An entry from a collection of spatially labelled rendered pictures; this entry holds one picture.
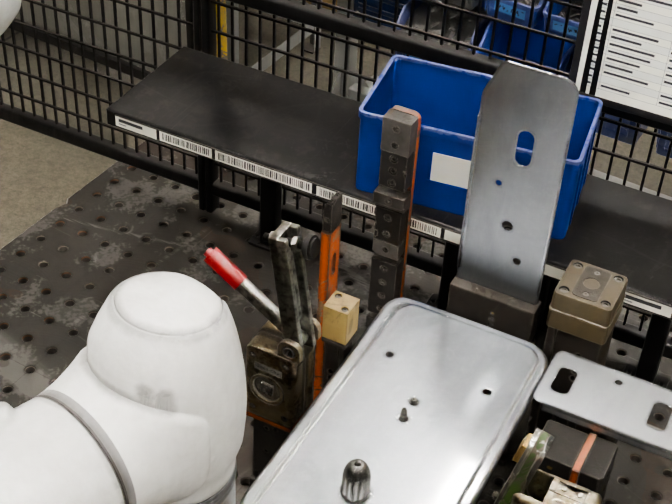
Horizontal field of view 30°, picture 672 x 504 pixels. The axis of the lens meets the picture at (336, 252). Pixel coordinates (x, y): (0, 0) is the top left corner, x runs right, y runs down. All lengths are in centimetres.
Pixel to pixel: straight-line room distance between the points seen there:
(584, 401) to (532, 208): 24
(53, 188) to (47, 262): 135
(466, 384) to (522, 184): 25
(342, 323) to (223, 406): 72
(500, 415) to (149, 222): 93
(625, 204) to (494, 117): 35
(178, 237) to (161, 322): 142
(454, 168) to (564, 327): 26
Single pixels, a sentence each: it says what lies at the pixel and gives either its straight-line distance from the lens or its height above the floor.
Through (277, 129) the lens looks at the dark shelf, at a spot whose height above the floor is 103.
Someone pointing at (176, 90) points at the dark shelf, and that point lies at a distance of 197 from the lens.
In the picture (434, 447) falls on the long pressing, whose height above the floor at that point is 100.
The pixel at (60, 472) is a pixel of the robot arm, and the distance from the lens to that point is 77.
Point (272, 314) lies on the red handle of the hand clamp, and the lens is 147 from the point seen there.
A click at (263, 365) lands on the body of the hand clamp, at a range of 150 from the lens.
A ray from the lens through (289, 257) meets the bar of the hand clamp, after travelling 139.
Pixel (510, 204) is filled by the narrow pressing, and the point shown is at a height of 114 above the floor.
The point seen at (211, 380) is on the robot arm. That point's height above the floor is 151.
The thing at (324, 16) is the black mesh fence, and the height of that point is 115.
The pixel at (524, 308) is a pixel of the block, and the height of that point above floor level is 100.
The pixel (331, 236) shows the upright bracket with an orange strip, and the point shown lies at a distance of 148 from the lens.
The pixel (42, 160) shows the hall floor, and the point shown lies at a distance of 362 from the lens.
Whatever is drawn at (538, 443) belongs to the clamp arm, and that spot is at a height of 112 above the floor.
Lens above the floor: 208
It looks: 40 degrees down
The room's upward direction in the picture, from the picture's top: 3 degrees clockwise
